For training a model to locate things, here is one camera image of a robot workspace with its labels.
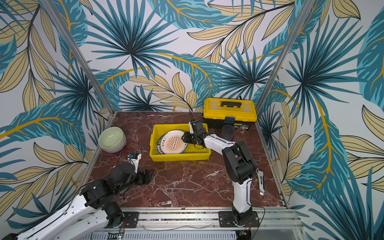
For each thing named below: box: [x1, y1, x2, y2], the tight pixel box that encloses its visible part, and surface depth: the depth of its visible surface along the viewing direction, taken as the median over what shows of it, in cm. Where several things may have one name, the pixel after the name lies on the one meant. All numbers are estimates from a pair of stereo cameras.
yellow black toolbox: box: [203, 97, 258, 131], surface depth 100 cm
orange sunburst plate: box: [157, 129, 189, 155], surface depth 100 cm
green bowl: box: [98, 126, 124, 149], surface depth 97 cm
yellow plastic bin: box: [149, 123, 212, 162], surface depth 94 cm
